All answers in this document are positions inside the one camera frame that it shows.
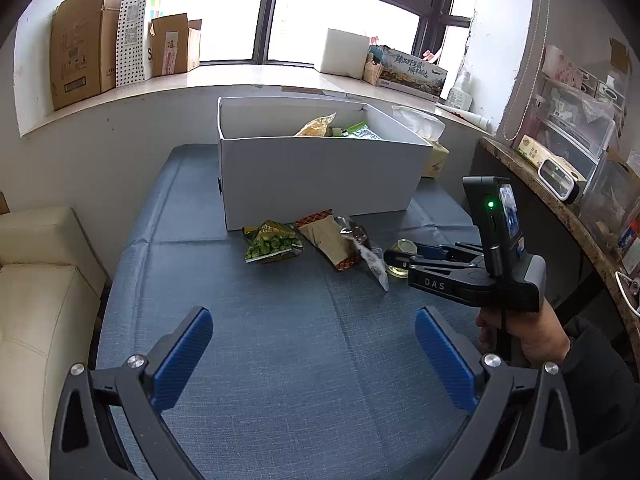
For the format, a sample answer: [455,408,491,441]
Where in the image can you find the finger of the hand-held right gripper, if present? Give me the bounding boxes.
[384,250,486,276]
[415,242,484,260]

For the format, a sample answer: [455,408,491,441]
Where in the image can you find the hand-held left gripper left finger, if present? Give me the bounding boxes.
[50,306,214,480]

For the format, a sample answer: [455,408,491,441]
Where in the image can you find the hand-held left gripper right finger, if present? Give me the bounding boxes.
[415,306,586,480]

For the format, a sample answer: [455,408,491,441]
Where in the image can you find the small round jelly cup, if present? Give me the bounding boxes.
[383,238,419,277]

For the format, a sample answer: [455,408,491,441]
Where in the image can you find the clear packet with dark snack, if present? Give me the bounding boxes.
[333,214,390,292]

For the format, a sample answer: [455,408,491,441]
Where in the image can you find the tan packet with patterned edge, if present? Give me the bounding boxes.
[294,209,374,272]

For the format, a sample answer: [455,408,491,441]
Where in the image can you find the white cardboard box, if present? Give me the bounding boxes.
[216,96,434,232]

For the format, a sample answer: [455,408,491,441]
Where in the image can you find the green seaweed packet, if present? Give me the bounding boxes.
[345,121,384,141]

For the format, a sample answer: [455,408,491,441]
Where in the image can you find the green pea packet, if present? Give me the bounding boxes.
[243,219,305,265]

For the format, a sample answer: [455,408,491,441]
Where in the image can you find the yellow snack packet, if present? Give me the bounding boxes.
[294,112,337,138]

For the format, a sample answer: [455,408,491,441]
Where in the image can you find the person's right forearm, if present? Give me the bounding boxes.
[542,316,640,480]

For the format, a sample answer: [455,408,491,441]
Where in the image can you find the person's right hand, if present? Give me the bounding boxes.
[475,305,571,369]

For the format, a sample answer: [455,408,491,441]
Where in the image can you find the brown stone counter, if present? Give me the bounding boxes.
[477,136,640,348]

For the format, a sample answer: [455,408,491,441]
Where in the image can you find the yellow tissue pack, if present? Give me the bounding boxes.
[391,104,450,180]

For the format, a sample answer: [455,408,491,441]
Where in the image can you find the white framed black device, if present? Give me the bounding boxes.
[538,158,581,205]

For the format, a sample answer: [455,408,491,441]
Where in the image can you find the blue table cover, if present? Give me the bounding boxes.
[94,143,501,480]

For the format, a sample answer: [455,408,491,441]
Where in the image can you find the green and white box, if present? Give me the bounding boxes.
[517,133,589,184]

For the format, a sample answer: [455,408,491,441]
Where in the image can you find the clear plastic container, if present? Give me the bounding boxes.
[579,149,640,262]

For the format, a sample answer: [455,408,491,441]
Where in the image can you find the white tube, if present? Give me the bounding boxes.
[434,102,494,131]

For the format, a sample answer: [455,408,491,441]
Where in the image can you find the cream sofa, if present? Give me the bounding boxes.
[0,205,112,480]

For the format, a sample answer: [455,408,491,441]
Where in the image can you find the white plastic bottle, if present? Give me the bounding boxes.
[446,70,474,111]

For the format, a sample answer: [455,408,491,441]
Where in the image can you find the long printed carton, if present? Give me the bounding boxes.
[369,44,449,101]

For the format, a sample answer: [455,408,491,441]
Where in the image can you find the clear plastic storage drawers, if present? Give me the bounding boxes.
[524,74,619,196]

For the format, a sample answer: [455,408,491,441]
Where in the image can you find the white foam box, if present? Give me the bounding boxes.
[318,28,374,80]

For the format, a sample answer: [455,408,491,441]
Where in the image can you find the floral printed pack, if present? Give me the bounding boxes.
[542,44,584,89]

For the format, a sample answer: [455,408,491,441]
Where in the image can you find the dark framed window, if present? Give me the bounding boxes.
[95,0,474,74]

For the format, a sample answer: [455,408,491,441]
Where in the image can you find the small open cardboard box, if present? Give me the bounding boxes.
[149,13,204,78]

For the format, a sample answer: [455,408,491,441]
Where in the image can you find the large brown cardboard box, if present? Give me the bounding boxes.
[49,0,126,111]

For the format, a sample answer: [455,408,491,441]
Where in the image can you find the polka dot paper bag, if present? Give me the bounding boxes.
[115,0,191,88]

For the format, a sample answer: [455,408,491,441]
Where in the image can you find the white cable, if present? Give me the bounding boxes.
[614,270,640,317]

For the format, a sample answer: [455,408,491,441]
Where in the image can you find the hanging white cord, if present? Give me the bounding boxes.
[501,0,552,144]

